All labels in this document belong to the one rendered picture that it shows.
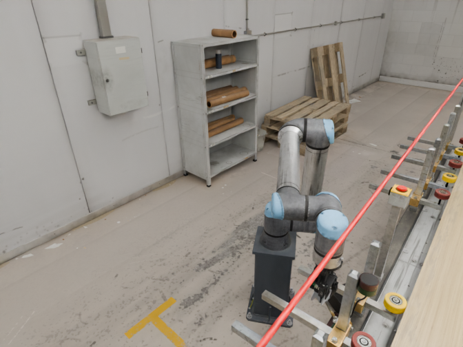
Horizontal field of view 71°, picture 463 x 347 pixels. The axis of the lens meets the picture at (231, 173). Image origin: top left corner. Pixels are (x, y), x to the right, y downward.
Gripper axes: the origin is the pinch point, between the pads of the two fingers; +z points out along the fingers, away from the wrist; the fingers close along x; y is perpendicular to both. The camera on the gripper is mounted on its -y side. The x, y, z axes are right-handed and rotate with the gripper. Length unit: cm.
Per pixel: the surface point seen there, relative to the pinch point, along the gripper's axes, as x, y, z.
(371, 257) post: 7.8, -27.9, -3.4
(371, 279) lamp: 13.3, -4.8, -14.0
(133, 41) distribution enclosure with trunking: -223, -97, -61
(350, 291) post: 8.2, -2.9, -6.7
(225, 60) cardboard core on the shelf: -218, -211, -30
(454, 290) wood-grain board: 38, -46, 11
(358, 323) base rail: 10.1, -23.4, 30.6
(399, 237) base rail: 8, -95, 31
